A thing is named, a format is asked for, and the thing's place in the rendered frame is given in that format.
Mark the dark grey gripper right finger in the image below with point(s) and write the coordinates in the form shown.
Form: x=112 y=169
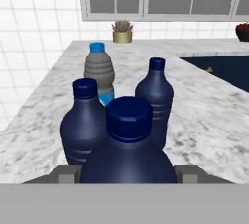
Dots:
x=191 y=174

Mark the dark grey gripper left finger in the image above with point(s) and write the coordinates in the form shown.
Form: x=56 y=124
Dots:
x=66 y=173

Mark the dark blue plastic bottle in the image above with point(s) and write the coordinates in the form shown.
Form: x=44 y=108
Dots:
x=129 y=150
x=84 y=120
x=156 y=98

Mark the grey bottle with blue cap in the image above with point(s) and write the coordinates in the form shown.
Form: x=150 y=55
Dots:
x=99 y=68

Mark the dark bowl with red fruit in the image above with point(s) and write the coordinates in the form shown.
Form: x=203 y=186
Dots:
x=243 y=31

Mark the potted succulent in yellow pot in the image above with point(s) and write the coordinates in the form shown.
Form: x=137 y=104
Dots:
x=122 y=32

